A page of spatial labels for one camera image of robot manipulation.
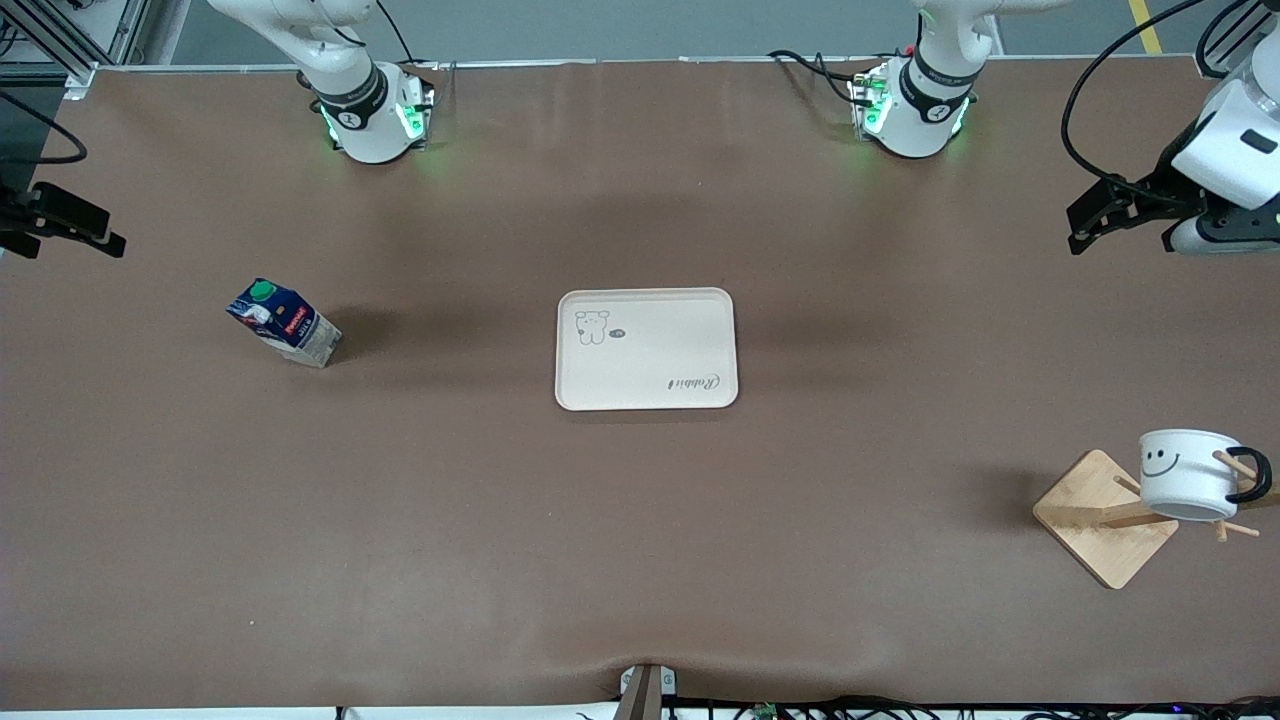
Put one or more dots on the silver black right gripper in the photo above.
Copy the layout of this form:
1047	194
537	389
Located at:
12	214

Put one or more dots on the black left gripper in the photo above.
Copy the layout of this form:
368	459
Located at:
1161	189

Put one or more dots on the blue white milk carton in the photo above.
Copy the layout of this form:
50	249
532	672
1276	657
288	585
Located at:
290	325

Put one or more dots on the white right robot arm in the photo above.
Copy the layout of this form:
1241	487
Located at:
360	100

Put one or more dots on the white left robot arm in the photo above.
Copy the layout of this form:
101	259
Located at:
925	110

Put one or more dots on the wooden cup rack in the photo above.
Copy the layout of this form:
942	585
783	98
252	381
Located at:
1095	520

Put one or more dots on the brown table cover mat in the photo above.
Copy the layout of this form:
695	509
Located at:
400	500

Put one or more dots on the cream rectangular tray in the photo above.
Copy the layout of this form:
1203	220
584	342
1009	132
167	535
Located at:
650	350

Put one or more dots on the aluminium frame profile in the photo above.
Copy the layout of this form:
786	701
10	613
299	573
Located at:
110	30
1225	50

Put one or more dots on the metal table edge bracket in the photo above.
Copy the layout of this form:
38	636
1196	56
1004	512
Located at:
645	690

